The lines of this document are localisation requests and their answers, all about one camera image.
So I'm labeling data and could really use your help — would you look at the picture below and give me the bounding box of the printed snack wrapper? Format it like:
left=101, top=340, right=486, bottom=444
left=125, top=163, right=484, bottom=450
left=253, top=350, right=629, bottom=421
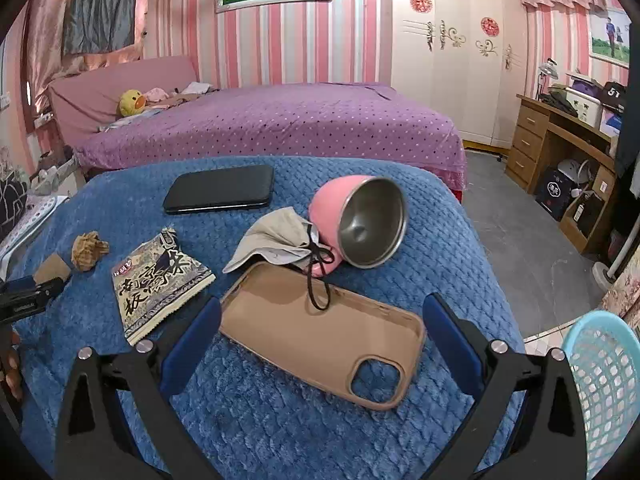
left=111, top=228, right=216, bottom=346

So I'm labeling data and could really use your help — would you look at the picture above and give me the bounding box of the small brown paper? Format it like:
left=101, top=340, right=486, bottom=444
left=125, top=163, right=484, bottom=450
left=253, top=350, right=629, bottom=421
left=72, top=231, right=110, bottom=272

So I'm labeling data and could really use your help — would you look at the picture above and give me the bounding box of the person's left hand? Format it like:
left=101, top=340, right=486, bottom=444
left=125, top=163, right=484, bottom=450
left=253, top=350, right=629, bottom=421
left=1, top=330, right=23, bottom=402

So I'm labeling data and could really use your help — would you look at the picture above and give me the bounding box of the tan phone case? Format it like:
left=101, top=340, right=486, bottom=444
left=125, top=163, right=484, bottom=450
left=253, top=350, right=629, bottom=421
left=220, top=262, right=425, bottom=411

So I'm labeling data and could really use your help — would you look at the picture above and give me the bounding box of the light blue mesh basket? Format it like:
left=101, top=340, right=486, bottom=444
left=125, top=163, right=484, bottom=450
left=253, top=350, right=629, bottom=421
left=562, top=310, right=639, bottom=479

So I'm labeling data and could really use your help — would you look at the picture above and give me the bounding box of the blue quilted blanket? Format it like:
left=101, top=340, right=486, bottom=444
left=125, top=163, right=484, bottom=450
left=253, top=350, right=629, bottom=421
left=12, top=156, right=524, bottom=479

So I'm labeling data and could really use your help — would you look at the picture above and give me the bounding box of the black phone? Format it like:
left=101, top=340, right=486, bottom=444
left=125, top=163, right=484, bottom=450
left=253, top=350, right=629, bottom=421
left=163, top=165, right=274, bottom=214

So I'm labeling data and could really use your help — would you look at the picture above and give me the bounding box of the floral curtain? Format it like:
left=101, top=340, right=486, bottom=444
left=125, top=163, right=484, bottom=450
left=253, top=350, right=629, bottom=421
left=601, top=250, right=640, bottom=328

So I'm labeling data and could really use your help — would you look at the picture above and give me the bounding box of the white fan base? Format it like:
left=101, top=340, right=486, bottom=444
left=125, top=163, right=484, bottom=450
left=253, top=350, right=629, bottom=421
left=591, top=261, right=615, bottom=292

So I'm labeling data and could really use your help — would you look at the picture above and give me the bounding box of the pink headboard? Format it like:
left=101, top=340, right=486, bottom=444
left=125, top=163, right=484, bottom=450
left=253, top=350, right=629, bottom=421
left=47, top=56, right=198, bottom=148

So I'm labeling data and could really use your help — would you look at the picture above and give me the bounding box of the pink steel-lined cup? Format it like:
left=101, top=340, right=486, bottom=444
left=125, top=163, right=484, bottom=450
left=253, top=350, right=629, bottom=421
left=309, top=176, right=409, bottom=278

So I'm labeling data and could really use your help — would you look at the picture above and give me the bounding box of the wooden desk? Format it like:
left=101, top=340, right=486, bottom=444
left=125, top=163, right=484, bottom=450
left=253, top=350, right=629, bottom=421
left=506, top=96, right=618, bottom=255

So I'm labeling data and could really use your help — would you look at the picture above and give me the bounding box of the yellow duck plush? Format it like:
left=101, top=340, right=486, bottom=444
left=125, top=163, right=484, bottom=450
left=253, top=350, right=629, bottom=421
left=118, top=89, right=146, bottom=118

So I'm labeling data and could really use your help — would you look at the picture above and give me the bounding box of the black box under desk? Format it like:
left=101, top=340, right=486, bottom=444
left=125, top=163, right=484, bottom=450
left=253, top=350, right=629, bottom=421
left=536, top=167, right=580, bottom=221

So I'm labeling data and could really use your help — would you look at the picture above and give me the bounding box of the purple dotted bedspread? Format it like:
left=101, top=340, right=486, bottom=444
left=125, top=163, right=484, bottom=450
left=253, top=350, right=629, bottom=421
left=75, top=82, right=466, bottom=194

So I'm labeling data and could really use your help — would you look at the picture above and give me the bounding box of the grey hanging cloth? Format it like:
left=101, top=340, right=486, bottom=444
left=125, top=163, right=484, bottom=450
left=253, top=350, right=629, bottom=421
left=62, top=0, right=137, bottom=55

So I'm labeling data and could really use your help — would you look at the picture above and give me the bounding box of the white storage box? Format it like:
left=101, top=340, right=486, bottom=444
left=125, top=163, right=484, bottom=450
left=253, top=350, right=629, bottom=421
left=565, top=88, right=602, bottom=128

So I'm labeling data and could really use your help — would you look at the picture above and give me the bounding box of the cream wardrobe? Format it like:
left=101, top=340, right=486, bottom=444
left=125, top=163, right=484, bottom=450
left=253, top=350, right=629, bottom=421
left=392, top=0, right=527, bottom=151

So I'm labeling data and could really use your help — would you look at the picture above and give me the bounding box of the small framed couple photo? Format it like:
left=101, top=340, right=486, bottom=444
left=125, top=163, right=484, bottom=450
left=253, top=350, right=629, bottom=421
left=589, top=8, right=631, bottom=67

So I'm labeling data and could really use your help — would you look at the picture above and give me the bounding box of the beige drawstring pouch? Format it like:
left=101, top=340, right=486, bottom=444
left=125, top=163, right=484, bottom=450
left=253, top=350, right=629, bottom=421
left=221, top=206, right=336, bottom=312

